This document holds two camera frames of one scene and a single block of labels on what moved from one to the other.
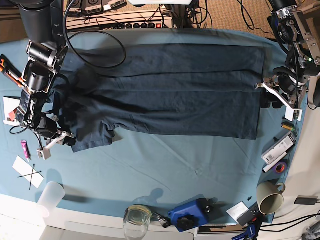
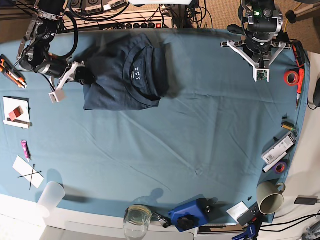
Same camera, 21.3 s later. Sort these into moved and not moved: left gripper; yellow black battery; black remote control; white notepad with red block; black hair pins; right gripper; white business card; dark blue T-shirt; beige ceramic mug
Moved: right gripper; left gripper; dark blue T-shirt
Not moved: beige ceramic mug; white notepad with red block; black hair pins; yellow black battery; black remote control; white business card
